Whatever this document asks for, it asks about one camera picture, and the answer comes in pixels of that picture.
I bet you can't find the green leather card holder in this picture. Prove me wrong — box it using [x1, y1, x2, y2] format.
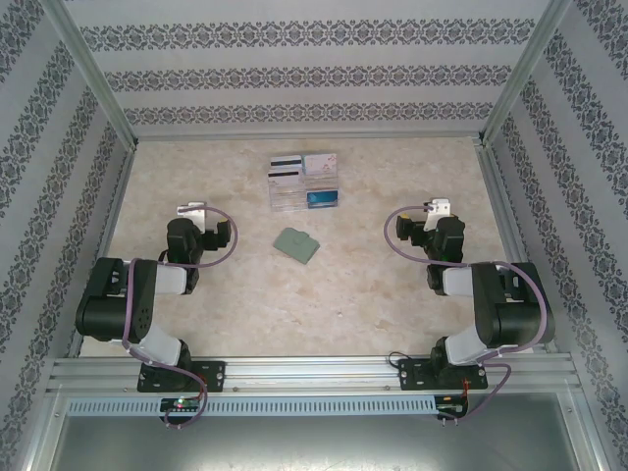
[272, 226, 320, 269]

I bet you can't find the pink floral card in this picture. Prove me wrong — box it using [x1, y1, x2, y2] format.
[303, 153, 340, 179]

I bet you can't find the clear acrylic card stand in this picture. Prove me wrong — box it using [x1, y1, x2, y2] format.
[267, 152, 343, 213]

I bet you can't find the dark blue card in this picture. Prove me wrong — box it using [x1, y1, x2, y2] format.
[306, 190, 341, 211]

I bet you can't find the left circuit board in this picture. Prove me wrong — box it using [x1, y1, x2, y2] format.
[160, 397, 204, 413]

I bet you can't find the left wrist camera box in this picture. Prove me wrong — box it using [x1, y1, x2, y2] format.
[176, 200, 210, 232]

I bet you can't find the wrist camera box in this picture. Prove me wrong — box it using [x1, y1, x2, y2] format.
[424, 197, 452, 232]
[176, 200, 210, 232]

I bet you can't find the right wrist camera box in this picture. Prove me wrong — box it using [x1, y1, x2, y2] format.
[424, 197, 452, 232]

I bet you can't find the right aluminium side rail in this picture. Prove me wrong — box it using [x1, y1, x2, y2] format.
[475, 141, 558, 355]

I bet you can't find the aluminium side rail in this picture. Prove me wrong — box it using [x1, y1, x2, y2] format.
[66, 146, 138, 359]
[475, 141, 558, 355]

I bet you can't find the left aluminium side rail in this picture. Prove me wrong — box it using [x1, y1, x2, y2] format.
[66, 146, 138, 359]

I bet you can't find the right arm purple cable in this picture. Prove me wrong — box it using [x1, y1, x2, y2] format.
[384, 205, 550, 423]

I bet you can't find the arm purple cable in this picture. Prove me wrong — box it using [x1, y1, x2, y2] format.
[384, 205, 550, 423]
[122, 204, 240, 432]

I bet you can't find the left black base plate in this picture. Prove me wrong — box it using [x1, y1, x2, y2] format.
[135, 360, 229, 393]

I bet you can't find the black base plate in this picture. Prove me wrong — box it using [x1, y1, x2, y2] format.
[135, 360, 229, 393]
[396, 356, 491, 393]

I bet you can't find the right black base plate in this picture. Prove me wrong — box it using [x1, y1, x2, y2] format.
[396, 356, 491, 393]

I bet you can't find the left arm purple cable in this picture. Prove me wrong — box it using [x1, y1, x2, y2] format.
[122, 204, 240, 432]

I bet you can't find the aluminium front rail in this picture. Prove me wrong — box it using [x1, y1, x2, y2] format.
[46, 356, 578, 394]

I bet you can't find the right aluminium frame post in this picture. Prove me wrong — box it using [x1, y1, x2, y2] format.
[474, 0, 575, 147]

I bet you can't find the aluminium frame post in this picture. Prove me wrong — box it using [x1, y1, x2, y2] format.
[474, 0, 575, 147]
[37, 0, 141, 151]

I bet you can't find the slotted grey cable duct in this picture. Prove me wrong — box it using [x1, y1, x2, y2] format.
[66, 395, 439, 418]

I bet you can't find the left aluminium frame post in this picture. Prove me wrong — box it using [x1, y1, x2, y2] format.
[37, 0, 141, 151]

